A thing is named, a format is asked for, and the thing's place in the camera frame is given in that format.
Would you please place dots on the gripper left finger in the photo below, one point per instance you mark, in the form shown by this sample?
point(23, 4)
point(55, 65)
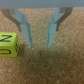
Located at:
point(23, 24)

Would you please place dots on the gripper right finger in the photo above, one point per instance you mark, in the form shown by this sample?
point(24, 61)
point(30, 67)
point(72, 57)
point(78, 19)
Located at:
point(54, 25)

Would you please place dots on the yellow block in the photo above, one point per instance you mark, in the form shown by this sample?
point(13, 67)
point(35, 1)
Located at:
point(8, 44)

